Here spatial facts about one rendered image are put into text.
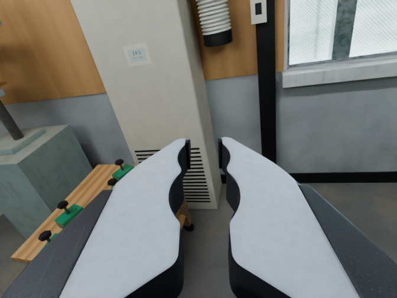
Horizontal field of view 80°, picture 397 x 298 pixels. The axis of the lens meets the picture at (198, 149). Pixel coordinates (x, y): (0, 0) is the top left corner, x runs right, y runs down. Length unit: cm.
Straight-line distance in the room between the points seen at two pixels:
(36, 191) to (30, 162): 18
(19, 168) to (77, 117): 63
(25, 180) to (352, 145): 206
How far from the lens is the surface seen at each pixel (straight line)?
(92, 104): 198
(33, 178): 177
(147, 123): 147
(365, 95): 172
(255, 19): 138
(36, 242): 134
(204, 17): 134
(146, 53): 131
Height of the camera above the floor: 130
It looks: 32 degrees down
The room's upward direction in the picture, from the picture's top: 12 degrees counter-clockwise
